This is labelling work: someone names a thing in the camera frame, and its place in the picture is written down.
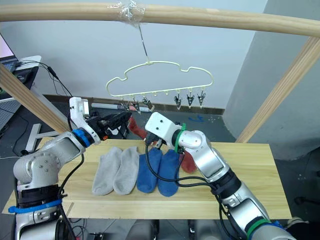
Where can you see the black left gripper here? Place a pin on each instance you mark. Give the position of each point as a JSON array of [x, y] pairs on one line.
[[105, 123]]

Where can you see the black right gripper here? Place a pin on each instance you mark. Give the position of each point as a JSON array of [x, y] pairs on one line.
[[156, 141]]

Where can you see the red ankle sock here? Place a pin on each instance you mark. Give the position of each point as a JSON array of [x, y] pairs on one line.
[[136, 130], [187, 163]]

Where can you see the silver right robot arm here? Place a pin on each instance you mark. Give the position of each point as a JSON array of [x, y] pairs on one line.
[[212, 160]]

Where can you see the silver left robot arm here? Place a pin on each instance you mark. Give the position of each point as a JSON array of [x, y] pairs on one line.
[[62, 147]]

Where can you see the metal hanger clip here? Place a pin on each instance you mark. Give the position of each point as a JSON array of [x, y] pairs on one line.
[[136, 105], [190, 99], [125, 105], [178, 100], [201, 98], [147, 103]]

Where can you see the cream cloud-shaped clip hanger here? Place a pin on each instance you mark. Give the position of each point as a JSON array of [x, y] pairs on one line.
[[149, 62]]

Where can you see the grey ankle sock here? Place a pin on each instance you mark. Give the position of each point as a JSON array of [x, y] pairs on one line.
[[105, 172], [126, 170]]

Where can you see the blue ankle sock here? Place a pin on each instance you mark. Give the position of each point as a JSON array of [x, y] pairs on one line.
[[146, 177], [167, 177]]

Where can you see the clear tape wrap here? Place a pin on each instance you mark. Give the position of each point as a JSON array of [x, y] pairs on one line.
[[130, 12]]

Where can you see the white side desk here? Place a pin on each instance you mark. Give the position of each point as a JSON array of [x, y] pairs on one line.
[[30, 60]]

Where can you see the blue zip tie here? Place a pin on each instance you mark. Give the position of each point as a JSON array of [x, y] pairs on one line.
[[35, 207]]

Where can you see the open laptop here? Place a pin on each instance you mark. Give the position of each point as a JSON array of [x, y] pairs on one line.
[[5, 51]]

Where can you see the horizontal wooden rod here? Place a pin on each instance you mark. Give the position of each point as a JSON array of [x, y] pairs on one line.
[[225, 21]]

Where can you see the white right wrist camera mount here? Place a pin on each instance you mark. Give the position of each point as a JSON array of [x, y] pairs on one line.
[[160, 126]]

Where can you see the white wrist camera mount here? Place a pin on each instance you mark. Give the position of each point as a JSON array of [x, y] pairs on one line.
[[78, 106], [160, 126]]

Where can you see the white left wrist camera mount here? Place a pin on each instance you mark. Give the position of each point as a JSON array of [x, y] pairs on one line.
[[78, 106]]

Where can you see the white metal frame piece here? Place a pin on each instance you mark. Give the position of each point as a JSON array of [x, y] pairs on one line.
[[35, 137]]

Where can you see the slanted wooden post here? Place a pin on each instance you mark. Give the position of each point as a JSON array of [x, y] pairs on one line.
[[30, 100], [280, 87]]

